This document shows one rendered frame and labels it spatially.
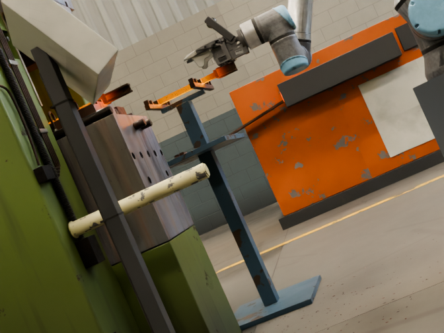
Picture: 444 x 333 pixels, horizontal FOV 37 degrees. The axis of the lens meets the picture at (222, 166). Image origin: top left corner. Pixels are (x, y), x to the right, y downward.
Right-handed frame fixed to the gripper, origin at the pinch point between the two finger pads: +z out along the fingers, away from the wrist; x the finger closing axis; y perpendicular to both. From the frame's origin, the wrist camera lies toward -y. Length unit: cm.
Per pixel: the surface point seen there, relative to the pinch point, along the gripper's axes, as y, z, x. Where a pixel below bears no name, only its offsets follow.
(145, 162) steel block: 26.3, 26.9, -4.9
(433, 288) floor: 100, -43, -7
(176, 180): 37, 11, -39
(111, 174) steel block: 26.4, 35.5, -15.8
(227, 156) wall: 9, 124, 740
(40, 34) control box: -6, 19, -71
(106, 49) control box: 3, 6, -69
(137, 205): 39, 24, -39
